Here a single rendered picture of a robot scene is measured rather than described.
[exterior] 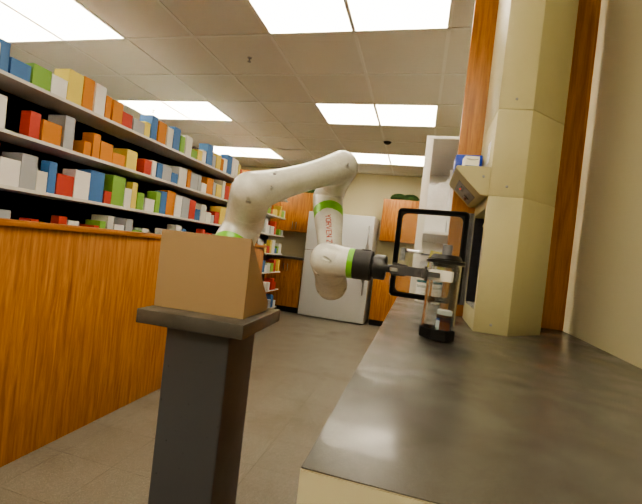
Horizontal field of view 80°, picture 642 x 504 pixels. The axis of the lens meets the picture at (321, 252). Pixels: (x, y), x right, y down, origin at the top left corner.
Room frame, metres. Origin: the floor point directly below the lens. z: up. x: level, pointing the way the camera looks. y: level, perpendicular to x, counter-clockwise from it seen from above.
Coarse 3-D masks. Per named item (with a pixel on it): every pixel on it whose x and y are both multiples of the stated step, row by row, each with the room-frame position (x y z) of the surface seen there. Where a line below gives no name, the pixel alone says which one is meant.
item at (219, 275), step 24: (168, 240) 1.13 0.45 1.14; (192, 240) 1.11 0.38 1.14; (216, 240) 1.10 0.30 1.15; (240, 240) 1.08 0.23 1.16; (168, 264) 1.13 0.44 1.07; (192, 264) 1.11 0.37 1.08; (216, 264) 1.10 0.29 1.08; (240, 264) 1.08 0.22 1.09; (168, 288) 1.13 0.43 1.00; (192, 288) 1.11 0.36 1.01; (216, 288) 1.10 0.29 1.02; (240, 288) 1.08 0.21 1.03; (264, 288) 1.22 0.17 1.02; (216, 312) 1.09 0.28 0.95; (240, 312) 1.08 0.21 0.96
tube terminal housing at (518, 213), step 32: (512, 128) 1.31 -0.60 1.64; (544, 128) 1.33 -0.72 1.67; (512, 160) 1.30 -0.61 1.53; (544, 160) 1.34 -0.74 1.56; (512, 192) 1.30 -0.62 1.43; (544, 192) 1.35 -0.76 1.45; (512, 224) 1.30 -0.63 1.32; (544, 224) 1.36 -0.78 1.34; (512, 256) 1.29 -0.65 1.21; (544, 256) 1.38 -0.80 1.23; (480, 288) 1.32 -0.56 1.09; (512, 288) 1.29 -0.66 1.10; (544, 288) 1.39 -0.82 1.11; (480, 320) 1.31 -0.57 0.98; (512, 320) 1.30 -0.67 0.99
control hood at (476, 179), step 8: (456, 168) 1.36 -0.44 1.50; (464, 168) 1.34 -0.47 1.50; (472, 168) 1.33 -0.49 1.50; (480, 168) 1.33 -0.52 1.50; (488, 168) 1.32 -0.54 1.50; (456, 176) 1.43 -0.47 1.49; (464, 176) 1.34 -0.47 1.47; (472, 176) 1.33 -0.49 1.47; (480, 176) 1.33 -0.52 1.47; (488, 176) 1.32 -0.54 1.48; (456, 184) 1.53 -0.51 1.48; (464, 184) 1.41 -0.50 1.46; (472, 184) 1.33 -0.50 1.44; (480, 184) 1.33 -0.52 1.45; (488, 184) 1.32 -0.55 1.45; (456, 192) 1.63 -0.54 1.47; (472, 192) 1.40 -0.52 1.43; (480, 192) 1.32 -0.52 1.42; (488, 192) 1.32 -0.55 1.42; (472, 200) 1.48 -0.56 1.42; (480, 200) 1.43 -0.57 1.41
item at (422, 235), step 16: (416, 224) 1.70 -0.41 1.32; (432, 224) 1.68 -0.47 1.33; (448, 224) 1.65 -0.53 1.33; (400, 240) 1.72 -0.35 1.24; (416, 240) 1.70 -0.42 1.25; (432, 240) 1.67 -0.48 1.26; (448, 240) 1.65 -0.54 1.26; (416, 256) 1.69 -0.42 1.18; (400, 288) 1.71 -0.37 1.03; (416, 288) 1.69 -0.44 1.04
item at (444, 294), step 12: (432, 264) 1.09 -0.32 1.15; (444, 264) 1.06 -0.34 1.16; (456, 276) 1.07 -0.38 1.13; (432, 288) 1.08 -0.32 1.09; (444, 288) 1.06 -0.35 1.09; (456, 288) 1.07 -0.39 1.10; (432, 300) 1.07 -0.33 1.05; (444, 300) 1.06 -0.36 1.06; (456, 300) 1.08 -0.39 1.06; (432, 312) 1.07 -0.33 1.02; (444, 312) 1.06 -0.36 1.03; (432, 324) 1.07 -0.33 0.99; (444, 324) 1.06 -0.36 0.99
